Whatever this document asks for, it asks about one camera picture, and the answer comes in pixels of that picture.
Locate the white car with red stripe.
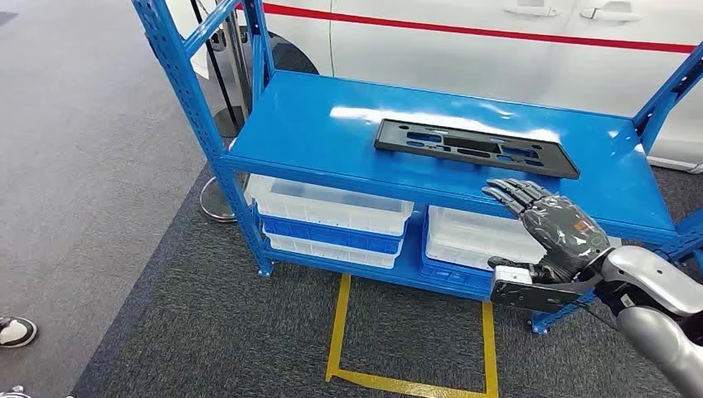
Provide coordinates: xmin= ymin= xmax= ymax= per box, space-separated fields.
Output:
xmin=164 ymin=0 xmax=703 ymax=176

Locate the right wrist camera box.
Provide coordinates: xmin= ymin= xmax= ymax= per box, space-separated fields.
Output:
xmin=490 ymin=265 xmax=603 ymax=315

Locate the yellow floor tape square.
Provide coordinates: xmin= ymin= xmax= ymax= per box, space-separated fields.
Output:
xmin=325 ymin=273 xmax=500 ymax=398

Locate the clear plastic storage bin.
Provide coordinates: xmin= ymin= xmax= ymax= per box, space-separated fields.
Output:
xmin=425 ymin=206 xmax=623 ymax=272
xmin=245 ymin=174 xmax=415 ymax=237
xmin=263 ymin=227 xmax=405 ymax=270

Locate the person's shoe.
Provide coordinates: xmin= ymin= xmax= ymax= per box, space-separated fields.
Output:
xmin=0 ymin=317 xmax=38 ymax=349

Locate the black plastic panel part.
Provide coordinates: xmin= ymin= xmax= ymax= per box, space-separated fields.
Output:
xmin=374 ymin=118 xmax=581 ymax=180

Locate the blue metal shelf rack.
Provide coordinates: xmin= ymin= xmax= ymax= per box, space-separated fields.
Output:
xmin=131 ymin=0 xmax=703 ymax=336

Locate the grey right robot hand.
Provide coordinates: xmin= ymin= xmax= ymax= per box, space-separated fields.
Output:
xmin=482 ymin=178 xmax=612 ymax=284

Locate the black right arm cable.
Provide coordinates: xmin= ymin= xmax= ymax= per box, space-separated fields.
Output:
xmin=574 ymin=300 xmax=622 ymax=332

